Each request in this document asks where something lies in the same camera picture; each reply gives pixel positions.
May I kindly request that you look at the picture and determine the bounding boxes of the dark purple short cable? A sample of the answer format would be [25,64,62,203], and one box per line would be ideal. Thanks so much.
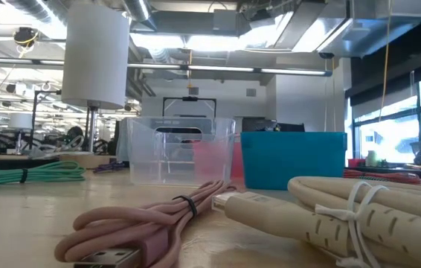
[91,159,129,174]

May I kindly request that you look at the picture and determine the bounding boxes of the green cable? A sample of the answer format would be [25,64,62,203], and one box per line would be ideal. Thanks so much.
[0,160,87,187]

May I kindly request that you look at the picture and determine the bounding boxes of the beige cable with white tie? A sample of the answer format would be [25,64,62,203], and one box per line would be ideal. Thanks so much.
[211,175,421,268]

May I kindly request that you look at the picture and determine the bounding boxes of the pink plastic bin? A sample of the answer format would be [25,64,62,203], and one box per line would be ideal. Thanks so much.
[194,141,245,179]

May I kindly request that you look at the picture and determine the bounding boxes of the black monitor row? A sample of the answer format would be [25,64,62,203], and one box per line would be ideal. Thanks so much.
[242,118,306,133]

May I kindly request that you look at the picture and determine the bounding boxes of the clear plastic bin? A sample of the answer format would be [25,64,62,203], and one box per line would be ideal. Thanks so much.
[126,117,237,186]

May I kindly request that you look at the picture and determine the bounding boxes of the teal plastic bin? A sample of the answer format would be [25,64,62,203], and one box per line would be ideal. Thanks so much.
[240,131,348,191]

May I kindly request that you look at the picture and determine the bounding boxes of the person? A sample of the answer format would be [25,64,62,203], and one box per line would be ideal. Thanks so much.
[65,125,85,150]

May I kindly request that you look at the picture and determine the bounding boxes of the white shade table lamp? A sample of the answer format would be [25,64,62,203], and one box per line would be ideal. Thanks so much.
[58,3,130,169]

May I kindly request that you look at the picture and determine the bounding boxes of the yellow-green cup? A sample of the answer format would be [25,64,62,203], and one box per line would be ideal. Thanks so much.
[366,150,379,168]

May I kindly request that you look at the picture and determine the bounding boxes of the small white shade lamp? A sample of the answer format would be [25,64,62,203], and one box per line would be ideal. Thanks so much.
[8,112,33,154]

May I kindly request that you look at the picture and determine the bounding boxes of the red bundled cable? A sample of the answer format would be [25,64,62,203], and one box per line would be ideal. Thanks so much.
[343,169,421,185]

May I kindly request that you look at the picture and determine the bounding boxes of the yellow hanging cord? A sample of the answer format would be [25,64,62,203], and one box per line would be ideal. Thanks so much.
[379,0,393,124]

